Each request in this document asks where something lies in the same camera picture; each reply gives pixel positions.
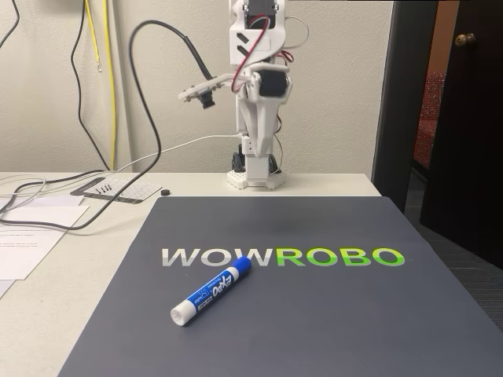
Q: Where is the blue Expo marker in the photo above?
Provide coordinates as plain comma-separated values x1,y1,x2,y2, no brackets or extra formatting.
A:
170,255,253,328

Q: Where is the grid-printed screw card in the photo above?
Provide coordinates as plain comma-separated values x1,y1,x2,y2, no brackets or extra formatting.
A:
69,176,163,206

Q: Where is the grey WOWROBO mat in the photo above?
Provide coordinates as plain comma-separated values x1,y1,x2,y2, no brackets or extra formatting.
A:
58,195,503,377

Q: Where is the brass door knob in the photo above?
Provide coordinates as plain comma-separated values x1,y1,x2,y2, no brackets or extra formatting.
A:
454,32,478,49

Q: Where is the blank white paper sheet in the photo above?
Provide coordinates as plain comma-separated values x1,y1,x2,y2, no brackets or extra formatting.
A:
0,203,92,230
0,195,86,208

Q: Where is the dark door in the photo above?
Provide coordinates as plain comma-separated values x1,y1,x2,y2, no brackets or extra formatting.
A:
418,0,503,272

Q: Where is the printed white paper sheet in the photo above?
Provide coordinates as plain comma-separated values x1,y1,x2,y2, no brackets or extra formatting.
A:
0,226,64,281

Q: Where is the white cable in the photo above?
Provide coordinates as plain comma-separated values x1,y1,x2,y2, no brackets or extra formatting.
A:
116,134,247,173

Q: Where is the gripper camera on white bracket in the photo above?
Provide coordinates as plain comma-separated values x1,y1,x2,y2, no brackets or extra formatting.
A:
177,72,237,112

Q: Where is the thick black camera cable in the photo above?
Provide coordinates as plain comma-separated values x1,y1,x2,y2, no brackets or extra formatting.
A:
0,20,218,231

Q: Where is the long yellow wire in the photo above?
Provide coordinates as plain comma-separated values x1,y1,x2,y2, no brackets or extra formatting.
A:
101,0,118,170

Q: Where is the dark door frame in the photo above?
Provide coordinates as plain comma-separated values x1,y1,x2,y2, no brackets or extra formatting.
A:
370,0,439,216

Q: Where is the thin black cable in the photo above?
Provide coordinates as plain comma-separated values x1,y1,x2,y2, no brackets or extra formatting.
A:
0,0,119,215

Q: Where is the short yellow wire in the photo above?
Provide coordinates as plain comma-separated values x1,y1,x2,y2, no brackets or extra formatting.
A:
84,0,104,74

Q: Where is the grey cable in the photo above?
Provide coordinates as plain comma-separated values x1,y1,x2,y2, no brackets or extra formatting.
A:
0,174,49,215

